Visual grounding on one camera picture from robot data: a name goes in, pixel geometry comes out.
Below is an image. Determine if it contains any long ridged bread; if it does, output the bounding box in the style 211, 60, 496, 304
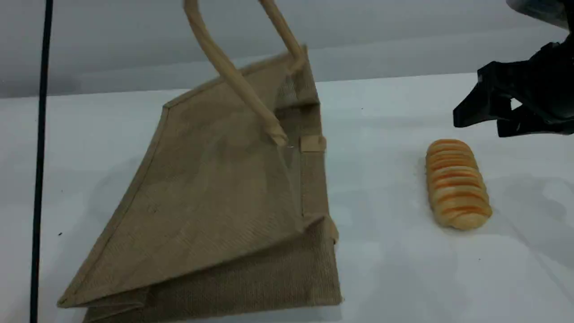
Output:
425, 138, 493, 231

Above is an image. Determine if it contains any thin black cable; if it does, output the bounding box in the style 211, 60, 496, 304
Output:
30, 0, 54, 323

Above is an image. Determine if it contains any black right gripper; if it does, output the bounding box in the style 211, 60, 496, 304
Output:
452, 34, 574, 138

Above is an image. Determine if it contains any brown jute bag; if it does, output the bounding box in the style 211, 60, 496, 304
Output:
56, 0, 344, 323

